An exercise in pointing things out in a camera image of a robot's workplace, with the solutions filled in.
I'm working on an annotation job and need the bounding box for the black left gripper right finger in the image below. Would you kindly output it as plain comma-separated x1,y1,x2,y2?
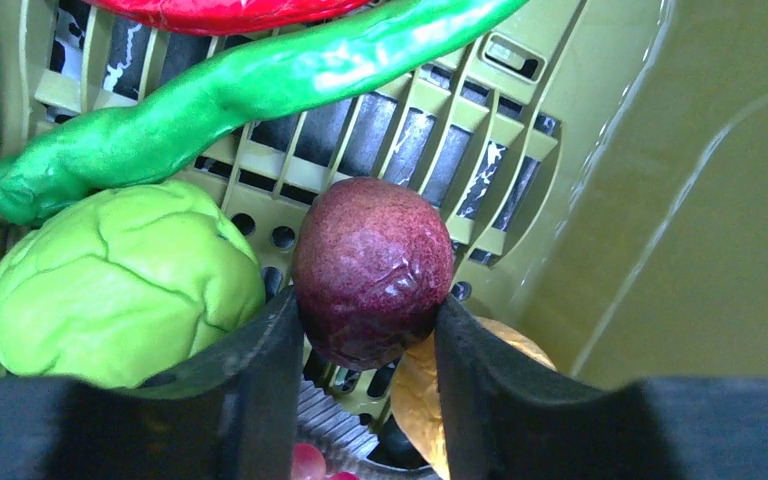
434,299,768,479

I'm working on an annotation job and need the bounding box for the light green round fruit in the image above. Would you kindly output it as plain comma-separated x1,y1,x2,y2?
0,180,265,388

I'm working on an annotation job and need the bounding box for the dark red plum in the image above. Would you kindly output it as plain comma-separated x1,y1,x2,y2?
291,177,454,371

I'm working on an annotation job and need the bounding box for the red grape bunch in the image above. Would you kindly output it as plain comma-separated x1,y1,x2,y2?
290,443,359,480

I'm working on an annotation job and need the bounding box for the red chili pepper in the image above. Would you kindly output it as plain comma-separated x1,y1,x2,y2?
88,0,366,36

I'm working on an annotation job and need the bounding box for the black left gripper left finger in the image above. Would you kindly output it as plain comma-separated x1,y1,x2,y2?
0,287,303,479

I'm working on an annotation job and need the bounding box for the orange tangerine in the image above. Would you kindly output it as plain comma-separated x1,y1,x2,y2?
390,316,558,480

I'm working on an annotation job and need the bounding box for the green chili pepper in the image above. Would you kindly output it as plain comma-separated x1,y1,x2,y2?
0,0,521,225

